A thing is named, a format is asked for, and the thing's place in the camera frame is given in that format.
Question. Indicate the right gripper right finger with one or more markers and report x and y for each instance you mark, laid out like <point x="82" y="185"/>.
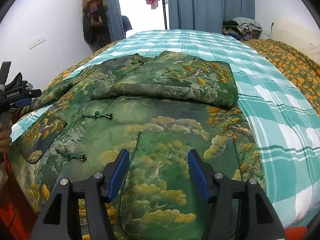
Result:
<point x="257" y="218"/>

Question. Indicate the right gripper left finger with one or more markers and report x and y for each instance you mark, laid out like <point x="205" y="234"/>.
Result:
<point x="60" y="218"/>

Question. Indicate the green landscape print garment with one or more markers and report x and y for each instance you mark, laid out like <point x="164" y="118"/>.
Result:
<point x="158" y="108"/>

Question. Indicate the pile of clothes by bed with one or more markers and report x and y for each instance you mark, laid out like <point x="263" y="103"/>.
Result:
<point x="242" y="29"/>

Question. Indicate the person's left hand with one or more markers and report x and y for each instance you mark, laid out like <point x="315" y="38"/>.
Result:
<point x="5" y="139"/>

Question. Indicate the teal white plaid blanket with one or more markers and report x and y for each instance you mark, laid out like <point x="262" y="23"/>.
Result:
<point x="285" y="126"/>

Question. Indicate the blue curtain left panel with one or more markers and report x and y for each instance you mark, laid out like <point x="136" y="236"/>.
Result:
<point x="115" y="21"/>

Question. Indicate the blue curtain panel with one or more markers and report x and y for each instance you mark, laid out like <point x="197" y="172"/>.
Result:
<point x="115" y="21"/>
<point x="207" y="15"/>

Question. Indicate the orange floral green bedsheet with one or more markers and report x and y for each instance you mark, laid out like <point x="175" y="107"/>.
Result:
<point x="298" y="68"/>

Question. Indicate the black drying rack pole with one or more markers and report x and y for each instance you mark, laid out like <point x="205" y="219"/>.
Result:
<point x="164" y="15"/>

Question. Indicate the cream pillow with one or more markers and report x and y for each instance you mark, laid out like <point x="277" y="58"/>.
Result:
<point x="300" y="38"/>

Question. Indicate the blue curtain right panel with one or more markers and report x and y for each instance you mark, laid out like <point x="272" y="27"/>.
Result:
<point x="207" y="15"/>

